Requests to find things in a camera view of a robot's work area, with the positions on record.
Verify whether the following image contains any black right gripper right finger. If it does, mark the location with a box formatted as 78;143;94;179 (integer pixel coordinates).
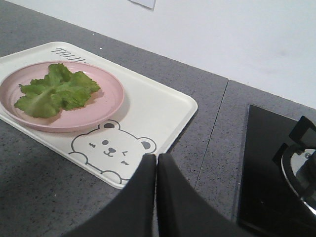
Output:
157;154;252;237

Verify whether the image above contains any white paper sheet on wall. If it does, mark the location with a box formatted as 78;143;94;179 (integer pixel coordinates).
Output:
130;0;156;10

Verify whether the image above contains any green lettuce leaf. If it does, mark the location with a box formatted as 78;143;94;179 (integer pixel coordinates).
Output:
14;63;100;119

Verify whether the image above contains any pink round plate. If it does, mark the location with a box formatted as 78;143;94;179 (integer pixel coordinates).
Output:
0;61;124;133

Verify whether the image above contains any cream bear serving tray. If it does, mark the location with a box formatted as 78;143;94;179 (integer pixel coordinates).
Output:
0;42;198;189

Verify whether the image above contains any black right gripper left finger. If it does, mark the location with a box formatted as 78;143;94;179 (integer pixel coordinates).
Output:
64;155;157;237

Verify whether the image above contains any steel gas burner with grate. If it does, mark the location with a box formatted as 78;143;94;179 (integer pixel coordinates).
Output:
273;116;316;216

